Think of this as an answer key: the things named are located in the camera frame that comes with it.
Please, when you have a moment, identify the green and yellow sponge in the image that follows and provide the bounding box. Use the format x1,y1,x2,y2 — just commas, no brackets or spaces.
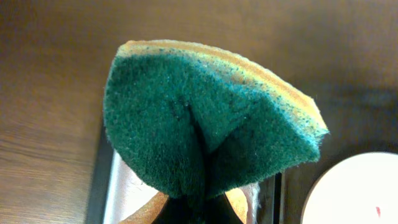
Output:
103,39,330,224

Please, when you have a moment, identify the white plate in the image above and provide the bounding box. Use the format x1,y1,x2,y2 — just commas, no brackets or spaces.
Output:
301,152,397,224

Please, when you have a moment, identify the small black soapy tray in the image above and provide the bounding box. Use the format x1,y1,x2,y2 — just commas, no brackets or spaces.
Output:
85,126,284,224

